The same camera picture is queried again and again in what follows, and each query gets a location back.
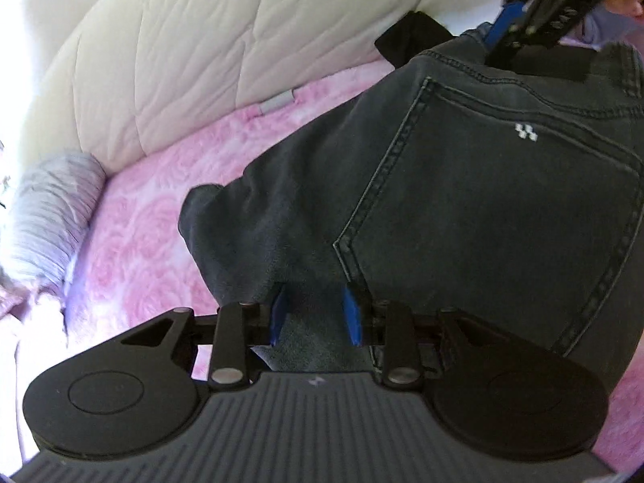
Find grey fabric tag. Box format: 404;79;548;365
258;89;295;114

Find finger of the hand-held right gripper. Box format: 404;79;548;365
484;1;530;67

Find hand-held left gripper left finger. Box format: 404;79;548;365
121;284;289;389

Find pink rose print blanket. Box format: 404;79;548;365
63;55;644;474

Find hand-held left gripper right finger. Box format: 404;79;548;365
343;284;484;389

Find dark grey jeans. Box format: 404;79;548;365
178;23;644;398

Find cream quilted headboard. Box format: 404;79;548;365
20;0;514;174

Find person's right forearm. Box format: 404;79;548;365
578;0;644;51

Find lilac bed sheet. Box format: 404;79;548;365
0;272;68;464

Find black cloth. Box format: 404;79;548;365
375;10;456;68

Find lilac striped pillow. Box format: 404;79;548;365
7;150;107;295

